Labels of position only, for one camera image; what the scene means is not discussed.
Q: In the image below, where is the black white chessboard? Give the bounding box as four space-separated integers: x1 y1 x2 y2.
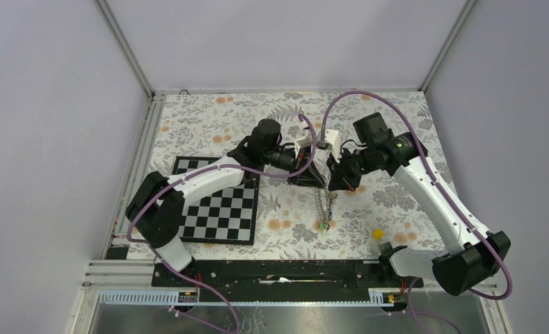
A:
167 176 260 246

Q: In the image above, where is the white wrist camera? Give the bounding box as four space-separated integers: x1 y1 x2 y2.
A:
317 129 342 162
294 128 317 160

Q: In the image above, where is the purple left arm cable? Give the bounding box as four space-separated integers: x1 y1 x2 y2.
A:
125 113 319 333

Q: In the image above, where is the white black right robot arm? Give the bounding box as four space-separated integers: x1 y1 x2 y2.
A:
319 113 511 296

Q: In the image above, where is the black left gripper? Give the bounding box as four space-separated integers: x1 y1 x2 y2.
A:
263 146 325 189

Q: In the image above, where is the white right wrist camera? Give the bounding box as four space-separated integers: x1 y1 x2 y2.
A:
317 129 342 162

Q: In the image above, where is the floral patterned table mat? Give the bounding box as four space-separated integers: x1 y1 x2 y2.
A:
147 91 452 260

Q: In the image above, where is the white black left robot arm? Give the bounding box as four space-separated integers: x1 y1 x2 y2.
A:
125 114 317 286

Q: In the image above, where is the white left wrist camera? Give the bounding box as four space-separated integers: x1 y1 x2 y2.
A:
294 128 317 160

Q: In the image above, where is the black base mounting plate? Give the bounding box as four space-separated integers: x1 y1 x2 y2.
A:
151 260 424 303

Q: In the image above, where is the grey slotted cable duct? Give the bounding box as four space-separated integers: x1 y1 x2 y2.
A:
100 288 401 307

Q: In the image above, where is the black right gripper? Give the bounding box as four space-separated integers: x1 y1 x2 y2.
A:
326 145 376 192

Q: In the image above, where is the yellow cube block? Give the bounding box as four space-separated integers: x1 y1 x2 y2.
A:
372 229 386 242

